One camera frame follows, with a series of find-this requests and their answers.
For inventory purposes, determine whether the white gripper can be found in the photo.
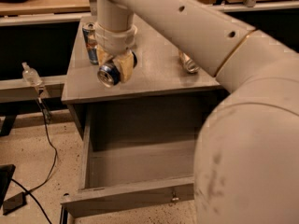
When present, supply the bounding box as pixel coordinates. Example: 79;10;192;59
95;23;137;83

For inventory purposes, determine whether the blue pepsi can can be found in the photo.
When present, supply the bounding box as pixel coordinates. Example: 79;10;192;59
96;51;138;89

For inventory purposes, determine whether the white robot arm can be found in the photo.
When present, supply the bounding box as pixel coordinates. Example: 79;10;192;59
97;0;299;224

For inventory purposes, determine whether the tall red bull can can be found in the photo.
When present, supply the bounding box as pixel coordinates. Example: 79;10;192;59
82;22;98;65

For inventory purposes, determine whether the gold soda can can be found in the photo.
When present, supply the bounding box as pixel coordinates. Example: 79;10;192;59
178;50;200;74

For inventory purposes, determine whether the open grey top drawer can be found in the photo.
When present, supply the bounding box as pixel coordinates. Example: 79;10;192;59
62;95;201;217

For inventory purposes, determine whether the grey cabinet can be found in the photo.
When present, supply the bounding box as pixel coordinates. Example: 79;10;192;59
62;17;221;134

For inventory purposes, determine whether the wooden desk at back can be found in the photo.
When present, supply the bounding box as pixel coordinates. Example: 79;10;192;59
0;0;96;16

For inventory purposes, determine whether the clear bottle on left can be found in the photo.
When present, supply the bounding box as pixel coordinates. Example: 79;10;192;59
21;63;42;87

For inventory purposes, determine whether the black power adapter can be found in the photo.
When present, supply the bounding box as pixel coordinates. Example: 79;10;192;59
3;192;26;216

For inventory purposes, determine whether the grey side rail left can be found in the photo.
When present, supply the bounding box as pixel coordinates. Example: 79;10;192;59
0;76;66;104

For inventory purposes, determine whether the black power cable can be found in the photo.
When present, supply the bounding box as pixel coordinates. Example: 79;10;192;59
10;98;59;224

